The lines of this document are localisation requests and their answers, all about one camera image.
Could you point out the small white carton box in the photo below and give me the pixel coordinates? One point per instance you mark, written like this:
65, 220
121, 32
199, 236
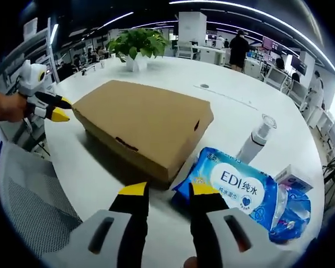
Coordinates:
291, 176

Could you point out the small black desk gadget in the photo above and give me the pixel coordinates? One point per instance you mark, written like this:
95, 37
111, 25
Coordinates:
83, 73

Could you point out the white office chair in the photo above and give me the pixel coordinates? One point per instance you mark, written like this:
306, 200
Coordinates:
298, 95
276, 81
185, 50

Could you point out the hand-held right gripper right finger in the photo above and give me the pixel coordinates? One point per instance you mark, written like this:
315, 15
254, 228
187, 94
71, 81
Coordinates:
215, 251

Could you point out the blue wet wipes soft item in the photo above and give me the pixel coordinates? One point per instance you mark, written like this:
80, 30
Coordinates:
240, 190

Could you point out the white metal shelf rack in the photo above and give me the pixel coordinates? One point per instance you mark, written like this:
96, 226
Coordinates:
30, 28

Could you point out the blue plastic soft packet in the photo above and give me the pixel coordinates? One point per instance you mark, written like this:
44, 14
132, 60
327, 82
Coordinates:
296, 215

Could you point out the purple wall screen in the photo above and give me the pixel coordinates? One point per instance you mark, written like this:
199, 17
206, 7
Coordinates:
270, 43

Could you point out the dark monitor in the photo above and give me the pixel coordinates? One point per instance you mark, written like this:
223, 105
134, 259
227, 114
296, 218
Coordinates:
300, 65

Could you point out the green potted plant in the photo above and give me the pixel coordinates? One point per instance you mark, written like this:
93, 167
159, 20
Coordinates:
139, 42

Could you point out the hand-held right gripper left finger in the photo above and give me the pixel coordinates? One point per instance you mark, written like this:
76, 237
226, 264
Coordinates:
120, 245

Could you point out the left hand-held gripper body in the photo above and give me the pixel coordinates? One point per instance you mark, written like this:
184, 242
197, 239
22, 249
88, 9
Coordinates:
30, 81

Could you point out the white ceiling light strip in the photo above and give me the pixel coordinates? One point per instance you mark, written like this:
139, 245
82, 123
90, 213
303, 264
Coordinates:
296, 30

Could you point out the person's right hand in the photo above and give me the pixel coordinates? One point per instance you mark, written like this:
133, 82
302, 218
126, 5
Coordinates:
190, 263

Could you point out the brown cardboard shoe box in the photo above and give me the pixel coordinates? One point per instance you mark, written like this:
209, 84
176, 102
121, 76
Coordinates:
142, 117

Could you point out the small white cup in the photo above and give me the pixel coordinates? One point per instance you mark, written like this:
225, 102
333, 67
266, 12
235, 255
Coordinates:
102, 65

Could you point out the white tube with cap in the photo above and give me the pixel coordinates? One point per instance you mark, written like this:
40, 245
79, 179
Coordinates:
252, 145

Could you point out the grey mesh office chair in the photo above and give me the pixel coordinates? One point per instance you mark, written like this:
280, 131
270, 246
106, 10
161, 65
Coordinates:
30, 203

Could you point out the person's left hand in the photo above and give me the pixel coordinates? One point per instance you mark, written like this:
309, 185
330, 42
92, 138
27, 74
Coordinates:
5, 107

